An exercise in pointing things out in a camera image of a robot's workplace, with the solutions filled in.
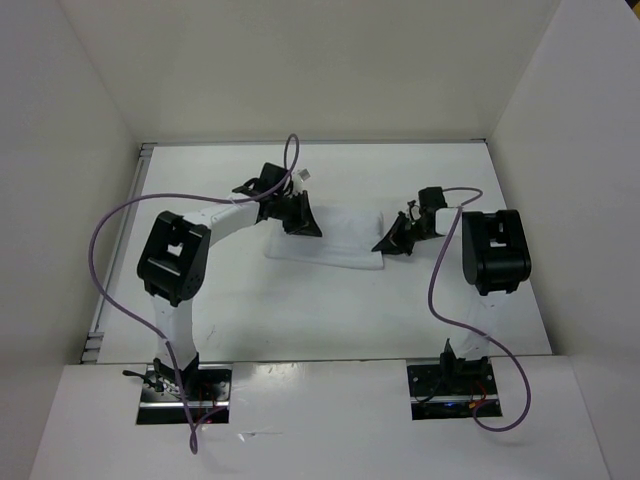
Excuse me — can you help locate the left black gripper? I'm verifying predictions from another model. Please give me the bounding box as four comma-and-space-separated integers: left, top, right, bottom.
272, 190, 322, 238

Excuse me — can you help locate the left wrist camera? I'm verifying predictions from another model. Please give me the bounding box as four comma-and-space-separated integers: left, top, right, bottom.
291, 169, 310, 193

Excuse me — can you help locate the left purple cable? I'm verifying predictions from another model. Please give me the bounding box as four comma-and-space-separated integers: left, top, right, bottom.
87, 132, 301, 455

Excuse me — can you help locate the white skirt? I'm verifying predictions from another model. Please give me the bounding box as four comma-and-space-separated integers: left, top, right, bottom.
263, 206, 384, 271

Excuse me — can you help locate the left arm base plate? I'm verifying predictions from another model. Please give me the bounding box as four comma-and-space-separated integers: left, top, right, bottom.
123, 364, 232, 426

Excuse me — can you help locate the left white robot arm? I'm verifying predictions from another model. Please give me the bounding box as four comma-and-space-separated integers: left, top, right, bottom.
137, 163, 322, 400

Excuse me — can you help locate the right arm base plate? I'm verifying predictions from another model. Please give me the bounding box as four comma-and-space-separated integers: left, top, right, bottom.
406, 358, 502, 421

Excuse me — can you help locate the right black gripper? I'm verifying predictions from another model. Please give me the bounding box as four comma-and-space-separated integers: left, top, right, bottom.
373, 211, 435, 256

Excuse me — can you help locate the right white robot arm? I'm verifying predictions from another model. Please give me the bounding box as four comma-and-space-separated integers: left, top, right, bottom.
372, 186, 532, 393

